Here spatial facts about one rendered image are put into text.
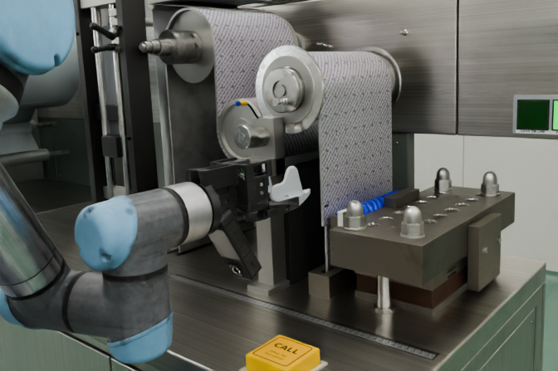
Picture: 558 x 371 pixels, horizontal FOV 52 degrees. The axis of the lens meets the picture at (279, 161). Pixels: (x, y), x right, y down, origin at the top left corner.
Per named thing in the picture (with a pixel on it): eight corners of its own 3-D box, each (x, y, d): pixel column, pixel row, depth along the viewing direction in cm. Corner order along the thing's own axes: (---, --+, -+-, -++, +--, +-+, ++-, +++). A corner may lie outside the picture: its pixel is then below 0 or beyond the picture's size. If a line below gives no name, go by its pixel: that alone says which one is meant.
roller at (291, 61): (262, 123, 100) (260, 56, 98) (344, 110, 120) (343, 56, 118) (315, 124, 93) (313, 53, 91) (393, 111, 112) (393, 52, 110)
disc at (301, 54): (256, 132, 102) (252, 47, 99) (259, 131, 102) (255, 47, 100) (325, 135, 92) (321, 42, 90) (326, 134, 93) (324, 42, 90)
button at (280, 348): (245, 371, 74) (244, 353, 73) (280, 349, 79) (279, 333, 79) (287, 388, 69) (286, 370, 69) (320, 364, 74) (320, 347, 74)
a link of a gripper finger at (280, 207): (305, 197, 82) (257, 209, 76) (305, 207, 82) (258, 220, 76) (283, 193, 85) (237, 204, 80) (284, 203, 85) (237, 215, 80)
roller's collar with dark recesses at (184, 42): (158, 65, 109) (155, 31, 108) (182, 64, 114) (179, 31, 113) (179, 63, 105) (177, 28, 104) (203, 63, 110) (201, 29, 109)
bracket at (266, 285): (245, 292, 100) (236, 119, 95) (269, 280, 105) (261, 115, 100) (266, 298, 97) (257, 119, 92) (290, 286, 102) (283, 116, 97)
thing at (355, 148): (321, 226, 96) (318, 117, 93) (390, 198, 114) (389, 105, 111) (324, 226, 96) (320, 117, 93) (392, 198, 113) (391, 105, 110)
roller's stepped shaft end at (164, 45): (136, 56, 104) (134, 38, 103) (162, 56, 108) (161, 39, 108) (147, 56, 102) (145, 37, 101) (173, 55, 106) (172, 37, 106)
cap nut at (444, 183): (430, 189, 115) (430, 168, 115) (438, 186, 118) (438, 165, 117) (447, 192, 113) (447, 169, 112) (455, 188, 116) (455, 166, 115)
